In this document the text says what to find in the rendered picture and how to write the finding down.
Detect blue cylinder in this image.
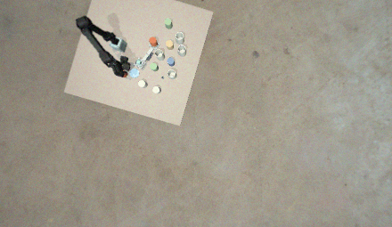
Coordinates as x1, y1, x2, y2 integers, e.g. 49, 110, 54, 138
167, 58, 175, 67

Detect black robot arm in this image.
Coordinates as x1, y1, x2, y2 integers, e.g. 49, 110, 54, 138
76, 16, 130, 75

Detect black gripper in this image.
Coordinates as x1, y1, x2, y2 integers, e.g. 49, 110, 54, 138
116, 56, 128, 77

